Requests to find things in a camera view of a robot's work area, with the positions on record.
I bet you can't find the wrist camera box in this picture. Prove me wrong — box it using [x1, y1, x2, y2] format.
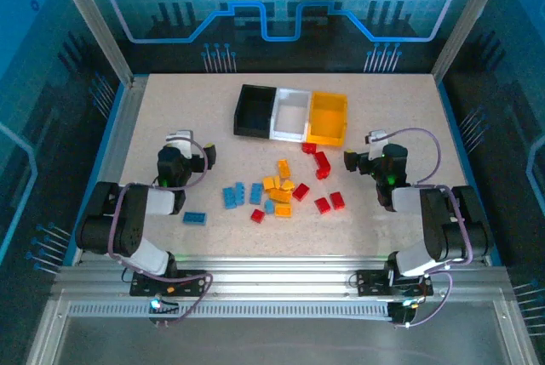
[364, 129, 388, 160]
[165, 129, 195, 157]

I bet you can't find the aluminium frame side rail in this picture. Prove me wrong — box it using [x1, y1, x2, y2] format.
[71, 77, 150, 266]

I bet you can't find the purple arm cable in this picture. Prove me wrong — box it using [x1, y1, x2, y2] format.
[106, 138, 214, 328]
[382, 127, 474, 330]

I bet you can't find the black controller box with LED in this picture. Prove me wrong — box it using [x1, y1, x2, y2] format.
[147, 294, 180, 324]
[389, 299, 421, 326]

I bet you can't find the white plastic bin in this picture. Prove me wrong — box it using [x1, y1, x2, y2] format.
[269, 88, 313, 144]

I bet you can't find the slotted grey cable duct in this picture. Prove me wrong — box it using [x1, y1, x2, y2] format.
[67, 301, 393, 320]

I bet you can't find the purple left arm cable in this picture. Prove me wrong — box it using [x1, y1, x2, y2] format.
[106, 138, 214, 328]

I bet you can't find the grey metal panel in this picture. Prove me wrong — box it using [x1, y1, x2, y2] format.
[25, 296, 540, 365]

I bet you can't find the black plastic bin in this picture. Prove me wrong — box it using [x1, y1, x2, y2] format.
[232, 83, 278, 140]

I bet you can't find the yellow plastic bin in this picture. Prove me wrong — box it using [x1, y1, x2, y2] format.
[305, 91, 349, 147]

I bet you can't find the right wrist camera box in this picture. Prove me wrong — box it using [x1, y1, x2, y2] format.
[364, 129, 388, 160]

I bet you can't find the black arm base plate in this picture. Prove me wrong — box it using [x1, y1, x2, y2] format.
[129, 268, 209, 298]
[355, 269, 434, 298]

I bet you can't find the aluminium frame cross rail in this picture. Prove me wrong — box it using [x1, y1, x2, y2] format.
[50, 254, 514, 300]

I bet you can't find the aluminium frame post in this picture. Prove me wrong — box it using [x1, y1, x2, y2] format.
[45, 0, 135, 88]
[430, 0, 514, 83]

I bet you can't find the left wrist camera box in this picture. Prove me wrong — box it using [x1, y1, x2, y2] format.
[165, 129, 195, 157]

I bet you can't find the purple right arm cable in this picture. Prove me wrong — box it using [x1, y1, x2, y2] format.
[382, 127, 474, 330]

